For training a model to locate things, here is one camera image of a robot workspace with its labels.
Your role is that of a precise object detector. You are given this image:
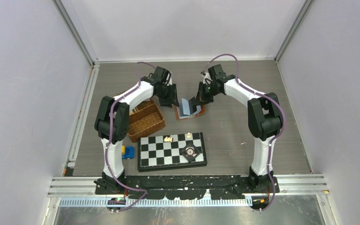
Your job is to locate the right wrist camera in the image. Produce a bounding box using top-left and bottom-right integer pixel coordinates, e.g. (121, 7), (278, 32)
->
(201, 70), (212, 85)

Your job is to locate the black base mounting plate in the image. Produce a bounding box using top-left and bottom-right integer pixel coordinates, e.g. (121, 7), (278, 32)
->
(94, 175), (279, 200)

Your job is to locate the brown leather card holder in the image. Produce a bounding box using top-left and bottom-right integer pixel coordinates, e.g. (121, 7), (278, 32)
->
(174, 98), (206, 120)

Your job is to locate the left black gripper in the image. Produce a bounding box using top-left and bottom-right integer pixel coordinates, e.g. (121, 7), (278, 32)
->
(156, 83), (179, 108)

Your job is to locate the brown woven basket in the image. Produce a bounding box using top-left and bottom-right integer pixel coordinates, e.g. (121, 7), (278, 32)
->
(128, 98), (165, 143)

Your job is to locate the blue yellow toy truck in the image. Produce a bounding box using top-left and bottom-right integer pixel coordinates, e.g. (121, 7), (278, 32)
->
(122, 146), (135, 159)

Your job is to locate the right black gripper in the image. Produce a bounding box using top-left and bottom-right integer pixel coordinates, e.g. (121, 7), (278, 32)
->
(193, 82), (220, 107)

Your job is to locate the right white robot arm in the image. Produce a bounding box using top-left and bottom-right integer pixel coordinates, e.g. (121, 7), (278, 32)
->
(182, 64), (285, 192)

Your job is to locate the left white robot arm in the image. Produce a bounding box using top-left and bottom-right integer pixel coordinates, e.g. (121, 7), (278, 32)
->
(94, 67), (179, 194)

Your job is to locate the fallen cream chess piece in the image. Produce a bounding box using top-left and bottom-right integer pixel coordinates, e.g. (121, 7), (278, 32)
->
(164, 136), (173, 143)

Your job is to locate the black red round object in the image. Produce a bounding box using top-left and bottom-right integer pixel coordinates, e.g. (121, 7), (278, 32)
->
(180, 143), (201, 163)

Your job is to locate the black white chessboard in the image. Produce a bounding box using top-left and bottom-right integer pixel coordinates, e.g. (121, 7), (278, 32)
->
(137, 132), (208, 172)

